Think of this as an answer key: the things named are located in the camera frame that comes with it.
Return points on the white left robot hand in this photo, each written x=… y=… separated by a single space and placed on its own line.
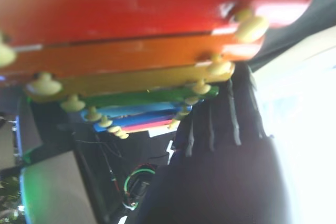
x=223 y=182

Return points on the rainbow wooden toy xylophone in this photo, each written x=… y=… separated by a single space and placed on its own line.
x=131 y=6

